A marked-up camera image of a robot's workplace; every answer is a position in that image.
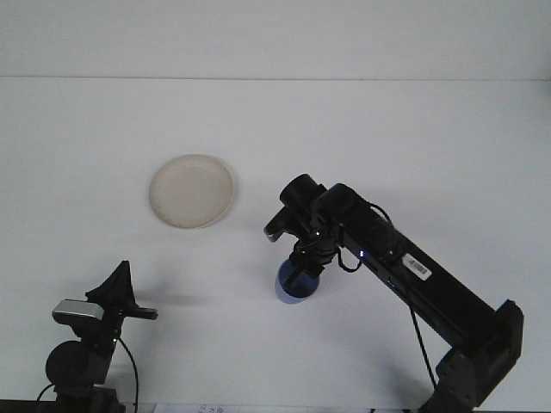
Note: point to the pale blue cup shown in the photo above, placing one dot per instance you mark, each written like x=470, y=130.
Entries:
x=280, y=284

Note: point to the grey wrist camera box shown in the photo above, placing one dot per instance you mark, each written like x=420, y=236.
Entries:
x=77, y=310
x=277, y=228

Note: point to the pale round plate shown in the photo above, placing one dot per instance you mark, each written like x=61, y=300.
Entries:
x=191, y=191

